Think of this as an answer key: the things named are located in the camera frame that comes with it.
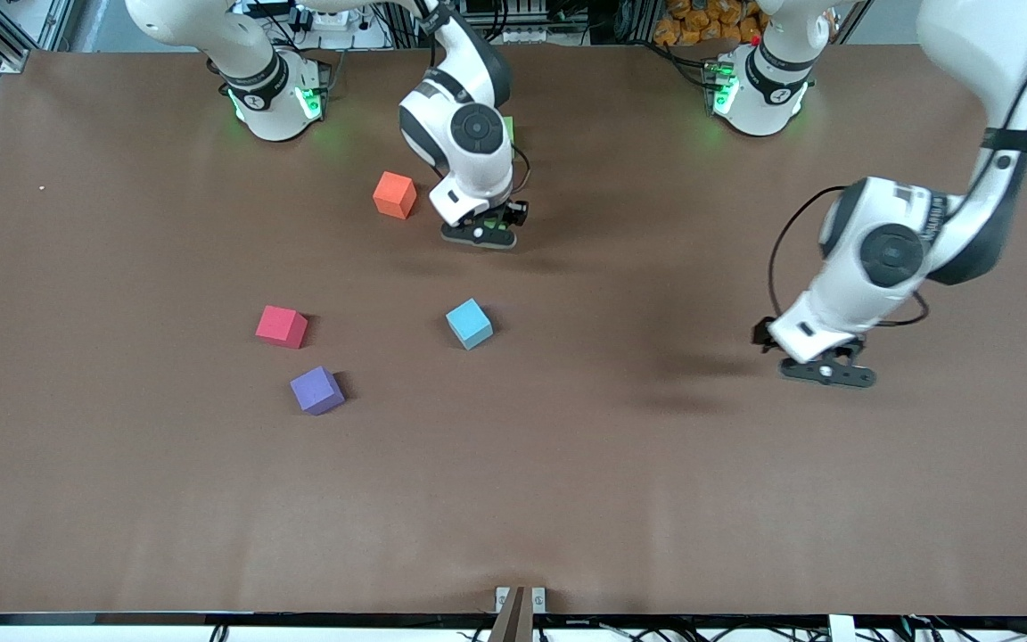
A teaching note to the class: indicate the pile of orange objects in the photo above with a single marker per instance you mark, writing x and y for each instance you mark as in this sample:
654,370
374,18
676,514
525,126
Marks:
701,22

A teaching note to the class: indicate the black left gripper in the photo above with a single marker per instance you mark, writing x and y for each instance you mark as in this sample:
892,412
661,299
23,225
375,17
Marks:
760,333

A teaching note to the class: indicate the green foam block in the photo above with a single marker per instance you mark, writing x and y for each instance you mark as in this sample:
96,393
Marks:
497,223
508,130

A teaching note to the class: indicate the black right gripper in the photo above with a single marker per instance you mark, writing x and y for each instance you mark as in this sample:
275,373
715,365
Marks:
516,213

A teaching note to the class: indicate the metal table edge bracket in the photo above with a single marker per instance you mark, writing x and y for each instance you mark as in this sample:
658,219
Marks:
502,596

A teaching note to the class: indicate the purple foam block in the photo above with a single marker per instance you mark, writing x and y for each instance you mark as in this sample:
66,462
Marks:
316,390

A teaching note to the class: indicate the orange foam block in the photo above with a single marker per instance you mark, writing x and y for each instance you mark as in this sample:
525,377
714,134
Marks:
394,193

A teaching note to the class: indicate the red foam block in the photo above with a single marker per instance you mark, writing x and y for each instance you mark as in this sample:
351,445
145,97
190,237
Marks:
281,325

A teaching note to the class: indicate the aluminium frame profile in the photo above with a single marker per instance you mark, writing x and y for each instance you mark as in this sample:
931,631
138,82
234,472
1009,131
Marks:
12,59

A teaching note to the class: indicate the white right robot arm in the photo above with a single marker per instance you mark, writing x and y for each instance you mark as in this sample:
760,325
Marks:
469,134

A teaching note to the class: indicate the white power strip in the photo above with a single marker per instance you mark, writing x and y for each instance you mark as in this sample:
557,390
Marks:
326,18

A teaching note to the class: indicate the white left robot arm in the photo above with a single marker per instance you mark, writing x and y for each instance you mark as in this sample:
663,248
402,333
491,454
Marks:
888,254

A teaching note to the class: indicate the blue foam block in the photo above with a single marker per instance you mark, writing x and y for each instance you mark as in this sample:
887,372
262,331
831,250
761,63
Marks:
469,323

